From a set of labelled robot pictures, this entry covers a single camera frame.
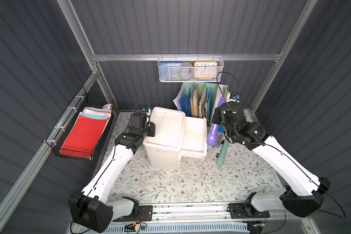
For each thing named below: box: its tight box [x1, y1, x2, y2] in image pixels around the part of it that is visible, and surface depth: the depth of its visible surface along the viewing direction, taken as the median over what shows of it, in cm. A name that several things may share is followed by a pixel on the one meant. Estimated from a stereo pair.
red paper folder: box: [59, 115, 109, 158], surface depth 72 cm
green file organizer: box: [173, 82, 230, 131], surface depth 101 cm
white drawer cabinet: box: [143, 106, 186, 171], surface depth 80 cm
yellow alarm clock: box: [193, 61, 218, 80], surface depth 90 cm
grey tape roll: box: [178, 61, 195, 80], surface depth 89 cm
